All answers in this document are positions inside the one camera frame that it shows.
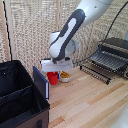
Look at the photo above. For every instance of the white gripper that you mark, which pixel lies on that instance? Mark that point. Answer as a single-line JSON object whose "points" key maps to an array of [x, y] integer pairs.
{"points": [[56, 65]]}

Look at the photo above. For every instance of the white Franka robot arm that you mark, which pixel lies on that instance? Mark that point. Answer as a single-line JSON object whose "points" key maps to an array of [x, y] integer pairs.
{"points": [[70, 30]]}

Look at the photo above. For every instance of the red plastic cup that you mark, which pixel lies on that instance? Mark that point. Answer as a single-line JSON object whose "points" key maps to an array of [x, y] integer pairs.
{"points": [[52, 79]]}

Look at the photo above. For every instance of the black toaster oven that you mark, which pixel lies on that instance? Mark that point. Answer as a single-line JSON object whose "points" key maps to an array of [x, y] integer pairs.
{"points": [[115, 42]]}

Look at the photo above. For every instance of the yellow food piece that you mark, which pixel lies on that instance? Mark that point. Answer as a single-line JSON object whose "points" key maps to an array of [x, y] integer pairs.
{"points": [[64, 74]]}

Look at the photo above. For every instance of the white small bowl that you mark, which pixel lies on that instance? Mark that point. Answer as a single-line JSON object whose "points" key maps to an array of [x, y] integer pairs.
{"points": [[65, 80]]}

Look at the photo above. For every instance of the blue flat book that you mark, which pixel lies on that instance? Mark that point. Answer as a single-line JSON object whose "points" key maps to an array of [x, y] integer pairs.
{"points": [[40, 81]]}

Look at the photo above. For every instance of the woven wicker room divider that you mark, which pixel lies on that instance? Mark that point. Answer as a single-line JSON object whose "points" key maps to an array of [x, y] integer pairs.
{"points": [[26, 33]]}

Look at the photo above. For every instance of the black fabric storage box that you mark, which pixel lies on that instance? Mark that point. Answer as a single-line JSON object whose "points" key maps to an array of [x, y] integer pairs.
{"points": [[20, 96]]}

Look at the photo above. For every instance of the black dish rack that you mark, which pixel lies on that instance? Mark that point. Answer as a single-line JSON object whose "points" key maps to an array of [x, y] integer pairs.
{"points": [[110, 68]]}

